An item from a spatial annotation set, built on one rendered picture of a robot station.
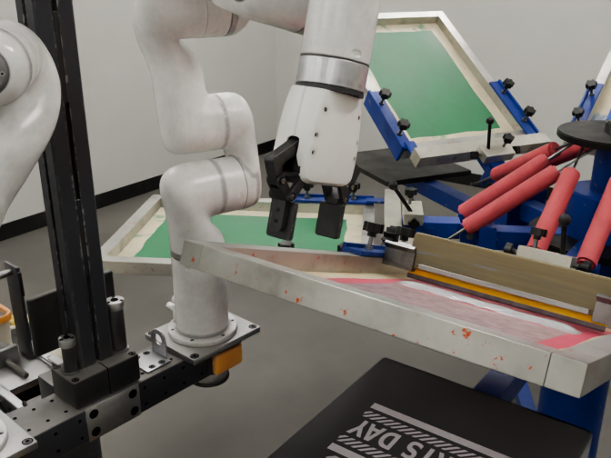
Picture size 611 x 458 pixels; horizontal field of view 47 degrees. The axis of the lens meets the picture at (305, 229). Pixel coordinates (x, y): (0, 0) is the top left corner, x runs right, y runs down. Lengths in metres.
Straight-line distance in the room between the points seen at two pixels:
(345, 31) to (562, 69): 4.90
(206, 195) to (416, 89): 1.77
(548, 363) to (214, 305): 0.63
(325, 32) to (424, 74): 2.19
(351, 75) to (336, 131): 0.06
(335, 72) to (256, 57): 5.92
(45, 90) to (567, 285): 0.97
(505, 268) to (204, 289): 0.60
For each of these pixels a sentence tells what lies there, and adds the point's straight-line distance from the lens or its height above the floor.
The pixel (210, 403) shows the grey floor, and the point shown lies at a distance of 3.09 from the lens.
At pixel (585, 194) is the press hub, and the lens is 2.12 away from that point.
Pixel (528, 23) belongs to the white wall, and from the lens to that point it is 5.65.
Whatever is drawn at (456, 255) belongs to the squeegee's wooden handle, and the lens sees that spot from 1.46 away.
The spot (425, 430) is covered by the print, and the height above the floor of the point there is 0.95.
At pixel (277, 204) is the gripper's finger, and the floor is 1.53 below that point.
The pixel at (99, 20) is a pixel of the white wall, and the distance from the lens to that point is 5.38.
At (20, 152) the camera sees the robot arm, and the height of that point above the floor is 1.56.
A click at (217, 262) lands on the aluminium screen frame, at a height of 1.36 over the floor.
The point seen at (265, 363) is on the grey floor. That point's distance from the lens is 3.33.
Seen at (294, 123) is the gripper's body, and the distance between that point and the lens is 0.72.
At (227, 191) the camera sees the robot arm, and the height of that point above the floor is 1.41.
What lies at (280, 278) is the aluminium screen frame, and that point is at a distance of 0.94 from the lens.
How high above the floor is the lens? 1.77
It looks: 21 degrees down
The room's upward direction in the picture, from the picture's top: straight up
